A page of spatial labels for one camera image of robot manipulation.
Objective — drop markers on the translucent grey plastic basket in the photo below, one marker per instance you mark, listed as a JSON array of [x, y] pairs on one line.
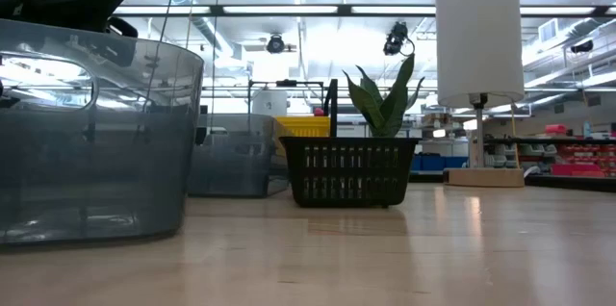
[[120, 161], [231, 161]]

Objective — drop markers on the yellow perforated plastic basket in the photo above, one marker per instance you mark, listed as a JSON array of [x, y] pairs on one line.
[[300, 128]]

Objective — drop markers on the black perforated plastic basket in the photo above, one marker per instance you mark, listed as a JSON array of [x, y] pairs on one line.
[[349, 171]]

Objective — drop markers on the black overhead rig bar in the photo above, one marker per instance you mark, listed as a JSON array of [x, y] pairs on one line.
[[216, 9]]

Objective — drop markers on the white cylindrical container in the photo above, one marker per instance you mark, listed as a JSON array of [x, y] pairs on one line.
[[269, 104]]

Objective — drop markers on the black metal background rack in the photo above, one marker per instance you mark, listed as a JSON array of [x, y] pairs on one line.
[[288, 83]]

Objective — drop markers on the small red object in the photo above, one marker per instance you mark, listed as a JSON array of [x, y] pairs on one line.
[[319, 112]]

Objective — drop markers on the green plant in white pot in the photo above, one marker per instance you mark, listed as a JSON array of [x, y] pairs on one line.
[[385, 109]]

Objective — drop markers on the blue storage bins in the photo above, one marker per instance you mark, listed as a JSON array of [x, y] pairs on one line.
[[433, 162]]

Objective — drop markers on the white shade lamp wooden base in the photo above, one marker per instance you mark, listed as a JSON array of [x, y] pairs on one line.
[[479, 32]]

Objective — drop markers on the rack of red bins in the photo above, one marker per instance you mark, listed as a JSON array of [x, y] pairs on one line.
[[582, 154]]

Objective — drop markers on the black ceiling camera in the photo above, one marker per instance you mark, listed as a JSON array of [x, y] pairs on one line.
[[275, 44]]

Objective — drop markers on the black overhead camera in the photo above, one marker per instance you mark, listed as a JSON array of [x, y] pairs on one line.
[[395, 39]]

